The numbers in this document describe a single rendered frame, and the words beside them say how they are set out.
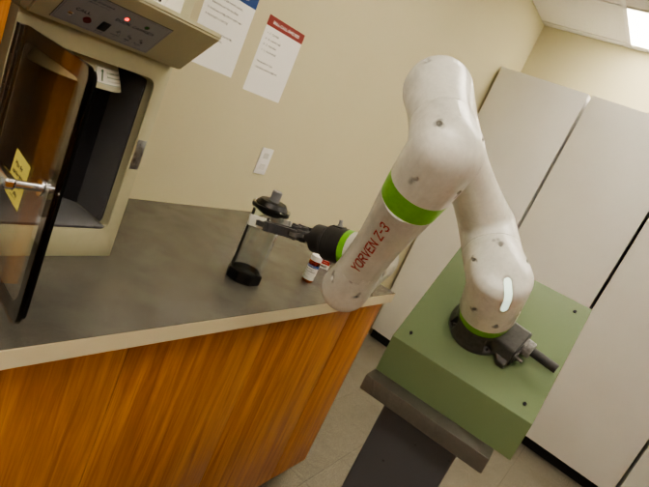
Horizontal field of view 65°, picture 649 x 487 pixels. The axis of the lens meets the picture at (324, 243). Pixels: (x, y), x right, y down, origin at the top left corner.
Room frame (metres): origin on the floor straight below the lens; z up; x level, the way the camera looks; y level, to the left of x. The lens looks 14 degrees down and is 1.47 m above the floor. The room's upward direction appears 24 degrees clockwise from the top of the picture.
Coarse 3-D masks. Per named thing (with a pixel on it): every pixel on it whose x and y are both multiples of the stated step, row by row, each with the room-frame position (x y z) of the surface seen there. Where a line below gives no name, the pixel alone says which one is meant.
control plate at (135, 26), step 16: (64, 0) 0.84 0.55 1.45; (80, 0) 0.86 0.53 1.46; (96, 0) 0.87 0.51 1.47; (64, 16) 0.87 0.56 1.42; (80, 16) 0.89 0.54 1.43; (96, 16) 0.90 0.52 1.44; (112, 16) 0.91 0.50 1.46; (128, 16) 0.92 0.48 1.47; (96, 32) 0.93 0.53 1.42; (112, 32) 0.94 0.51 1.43; (128, 32) 0.96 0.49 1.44; (144, 32) 0.97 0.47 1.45; (160, 32) 0.99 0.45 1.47; (144, 48) 1.01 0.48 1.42
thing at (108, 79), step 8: (80, 56) 0.99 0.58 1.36; (96, 64) 1.01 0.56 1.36; (104, 64) 1.03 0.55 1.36; (104, 72) 1.02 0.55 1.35; (112, 72) 1.05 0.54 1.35; (104, 80) 1.02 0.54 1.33; (112, 80) 1.04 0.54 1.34; (104, 88) 1.02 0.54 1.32; (112, 88) 1.04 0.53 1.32; (120, 88) 1.08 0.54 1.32
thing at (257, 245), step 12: (252, 204) 1.33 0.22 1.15; (264, 216) 1.31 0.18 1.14; (276, 216) 1.31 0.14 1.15; (252, 228) 1.31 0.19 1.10; (252, 240) 1.31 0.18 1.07; (264, 240) 1.31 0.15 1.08; (240, 252) 1.32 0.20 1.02; (252, 252) 1.31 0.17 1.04; (264, 252) 1.32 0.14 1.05; (240, 264) 1.31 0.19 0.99; (252, 264) 1.31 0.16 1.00; (264, 264) 1.34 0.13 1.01
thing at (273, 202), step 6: (276, 192) 1.34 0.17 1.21; (258, 198) 1.34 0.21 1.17; (264, 198) 1.34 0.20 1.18; (270, 198) 1.34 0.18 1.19; (276, 198) 1.34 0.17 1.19; (264, 204) 1.31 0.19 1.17; (270, 204) 1.32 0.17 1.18; (276, 204) 1.33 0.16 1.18; (282, 204) 1.37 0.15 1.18; (276, 210) 1.31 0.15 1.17; (282, 210) 1.33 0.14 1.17
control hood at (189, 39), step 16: (32, 0) 0.83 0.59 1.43; (48, 0) 0.84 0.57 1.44; (112, 0) 0.88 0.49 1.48; (128, 0) 0.89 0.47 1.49; (144, 0) 0.91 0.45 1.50; (48, 16) 0.86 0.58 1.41; (144, 16) 0.94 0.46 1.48; (160, 16) 0.95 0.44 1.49; (176, 16) 0.97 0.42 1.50; (176, 32) 1.00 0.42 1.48; (192, 32) 1.02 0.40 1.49; (208, 32) 1.03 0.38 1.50; (128, 48) 1.00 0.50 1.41; (160, 48) 1.03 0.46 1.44; (176, 48) 1.04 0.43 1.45; (192, 48) 1.06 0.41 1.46; (176, 64) 1.09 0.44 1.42
